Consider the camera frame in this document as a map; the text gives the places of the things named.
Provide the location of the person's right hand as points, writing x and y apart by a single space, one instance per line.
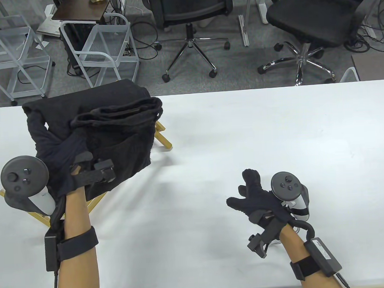
261 204

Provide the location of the person's left hand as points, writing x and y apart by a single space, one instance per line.
61 168

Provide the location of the grey handheld controller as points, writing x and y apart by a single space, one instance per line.
286 184
21 175

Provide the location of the black trousers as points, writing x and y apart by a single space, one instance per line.
115 137

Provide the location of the wooden book rack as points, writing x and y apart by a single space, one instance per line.
163 140

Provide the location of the person's left forearm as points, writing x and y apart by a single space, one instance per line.
77 212

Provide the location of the black labelled forearm sensor box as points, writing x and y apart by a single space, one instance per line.
324 257

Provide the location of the black forearm sensor box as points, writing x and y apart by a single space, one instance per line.
51 252

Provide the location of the black computer tower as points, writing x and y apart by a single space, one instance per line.
71 50

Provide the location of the grey metal trolley cart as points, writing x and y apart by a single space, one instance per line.
107 36
9 37

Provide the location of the white paper stack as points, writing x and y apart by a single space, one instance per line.
48 27

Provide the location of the white plastic piece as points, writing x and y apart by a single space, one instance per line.
349 75

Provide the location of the dark brown side table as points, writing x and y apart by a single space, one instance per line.
78 10

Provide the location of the brown desk corner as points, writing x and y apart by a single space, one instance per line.
376 67

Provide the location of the black padded office chair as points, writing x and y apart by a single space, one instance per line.
310 14

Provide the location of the white desk leg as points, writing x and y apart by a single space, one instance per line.
257 4

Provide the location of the white power strip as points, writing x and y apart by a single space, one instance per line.
370 31

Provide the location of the black mesh office chair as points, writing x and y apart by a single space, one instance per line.
189 7

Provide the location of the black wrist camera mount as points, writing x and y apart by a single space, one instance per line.
263 239
98 175

